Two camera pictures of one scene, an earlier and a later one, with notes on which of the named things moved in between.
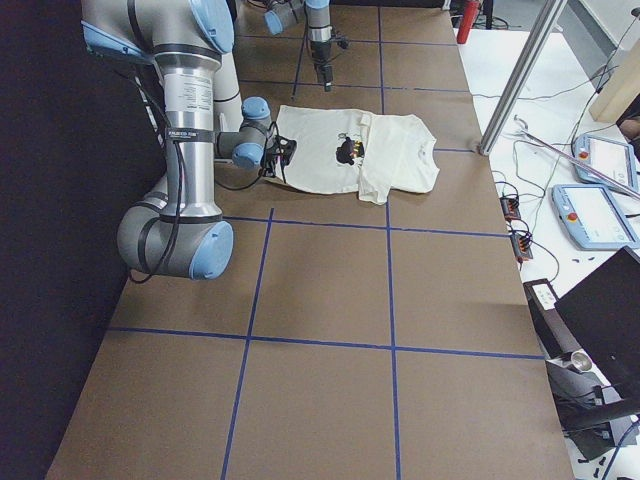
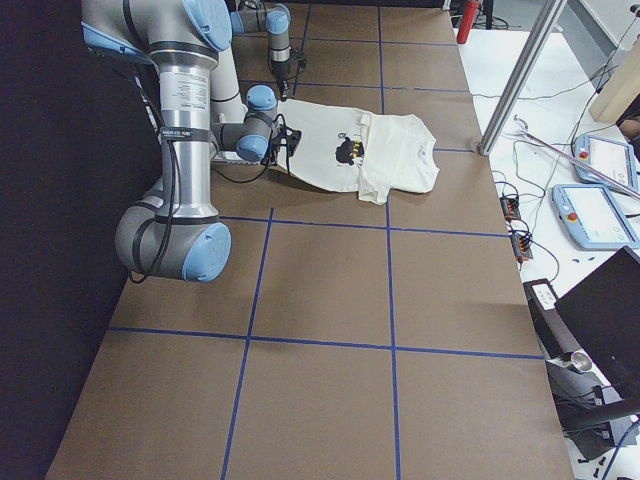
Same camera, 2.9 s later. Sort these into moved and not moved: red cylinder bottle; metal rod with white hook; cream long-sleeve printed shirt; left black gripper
Moved: left black gripper
Not moved: metal rod with white hook; cream long-sleeve printed shirt; red cylinder bottle
